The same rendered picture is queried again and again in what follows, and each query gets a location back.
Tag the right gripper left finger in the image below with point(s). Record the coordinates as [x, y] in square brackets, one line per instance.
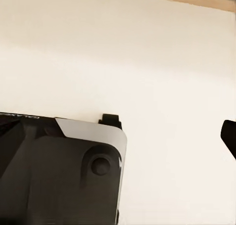
[12, 136]

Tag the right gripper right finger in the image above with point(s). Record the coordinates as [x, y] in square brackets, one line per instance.
[228, 135]

